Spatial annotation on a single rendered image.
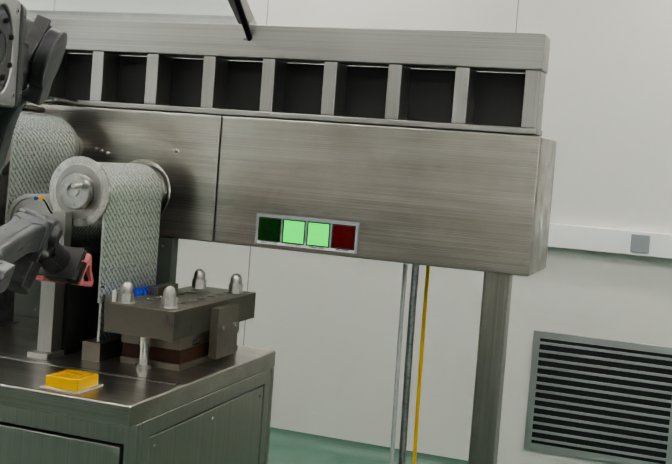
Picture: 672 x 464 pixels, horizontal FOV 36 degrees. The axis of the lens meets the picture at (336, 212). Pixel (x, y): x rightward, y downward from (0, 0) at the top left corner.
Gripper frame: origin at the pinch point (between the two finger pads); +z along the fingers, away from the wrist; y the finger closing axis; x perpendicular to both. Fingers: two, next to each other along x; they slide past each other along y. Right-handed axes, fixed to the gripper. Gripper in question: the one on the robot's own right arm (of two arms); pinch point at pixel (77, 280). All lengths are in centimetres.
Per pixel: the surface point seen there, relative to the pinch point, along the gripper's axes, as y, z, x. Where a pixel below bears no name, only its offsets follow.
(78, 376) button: 12.0, -6.2, -21.1
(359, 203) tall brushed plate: 45, 26, 37
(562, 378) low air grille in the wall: 67, 264, 88
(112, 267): 0.2, 10.0, 7.9
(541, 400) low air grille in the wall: 59, 270, 79
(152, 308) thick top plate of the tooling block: 14.6, 6.7, -1.2
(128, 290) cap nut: 7.9, 6.7, 1.9
